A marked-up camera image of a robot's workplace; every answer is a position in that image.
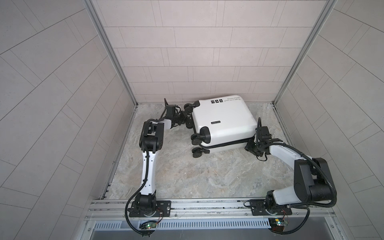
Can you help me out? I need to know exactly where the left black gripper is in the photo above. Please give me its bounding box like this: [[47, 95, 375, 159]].
[[170, 111, 191, 126]]

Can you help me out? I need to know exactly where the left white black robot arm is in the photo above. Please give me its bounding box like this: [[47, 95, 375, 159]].
[[124, 100, 186, 237]]

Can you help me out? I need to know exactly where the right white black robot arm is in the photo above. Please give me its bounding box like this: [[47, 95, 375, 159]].
[[245, 120, 337, 235]]

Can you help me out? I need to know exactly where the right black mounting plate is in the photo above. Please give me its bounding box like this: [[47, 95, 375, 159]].
[[244, 199, 293, 216]]

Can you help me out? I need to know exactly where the black mounting plate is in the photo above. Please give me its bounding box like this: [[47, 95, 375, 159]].
[[128, 201, 172, 218], [244, 199, 293, 216]]

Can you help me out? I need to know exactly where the right green circuit board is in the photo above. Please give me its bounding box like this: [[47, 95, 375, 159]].
[[268, 218, 289, 232]]

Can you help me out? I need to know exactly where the green circuit board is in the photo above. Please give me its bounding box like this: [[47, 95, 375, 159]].
[[268, 218, 289, 232], [140, 221, 157, 230]]

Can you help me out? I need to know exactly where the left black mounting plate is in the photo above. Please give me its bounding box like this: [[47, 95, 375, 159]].
[[128, 201, 172, 218]]

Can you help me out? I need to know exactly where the left green circuit board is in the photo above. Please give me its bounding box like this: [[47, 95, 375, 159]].
[[140, 221, 157, 230]]

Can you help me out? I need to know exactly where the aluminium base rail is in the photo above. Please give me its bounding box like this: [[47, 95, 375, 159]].
[[80, 196, 346, 240]]

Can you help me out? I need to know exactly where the left aluminium corner post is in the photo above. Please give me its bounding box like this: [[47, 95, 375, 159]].
[[83, 0, 138, 106]]

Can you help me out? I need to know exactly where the aluminium corner post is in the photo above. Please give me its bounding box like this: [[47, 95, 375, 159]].
[[83, 0, 138, 106], [273, 0, 337, 105]]

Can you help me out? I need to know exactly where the right aluminium corner post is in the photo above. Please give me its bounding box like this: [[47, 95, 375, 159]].
[[273, 0, 337, 105]]

